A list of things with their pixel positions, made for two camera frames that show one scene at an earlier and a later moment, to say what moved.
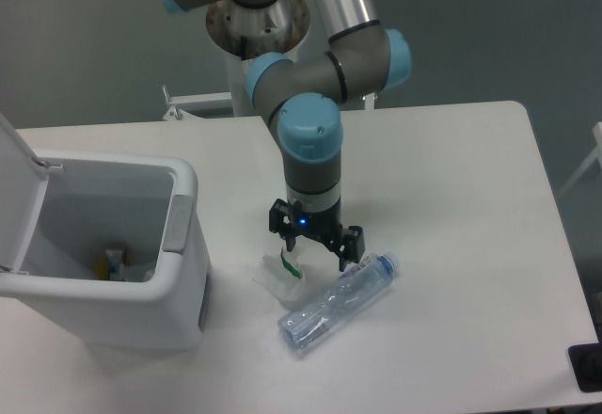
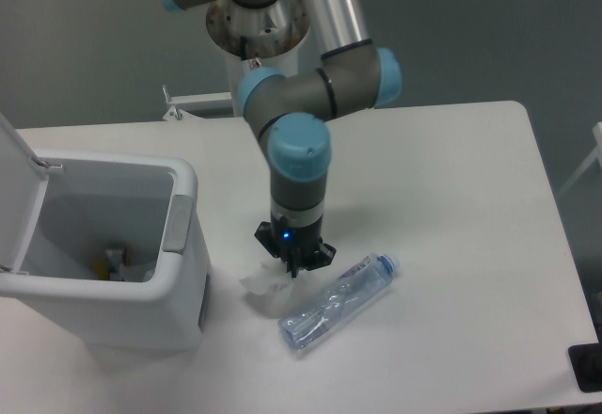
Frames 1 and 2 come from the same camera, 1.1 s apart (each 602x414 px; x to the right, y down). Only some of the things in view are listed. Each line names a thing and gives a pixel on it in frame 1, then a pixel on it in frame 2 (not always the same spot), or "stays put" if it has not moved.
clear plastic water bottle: (310, 318) stays put
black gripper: (325, 225) to (298, 246)
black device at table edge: (586, 363) stays put
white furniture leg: (597, 134) stays put
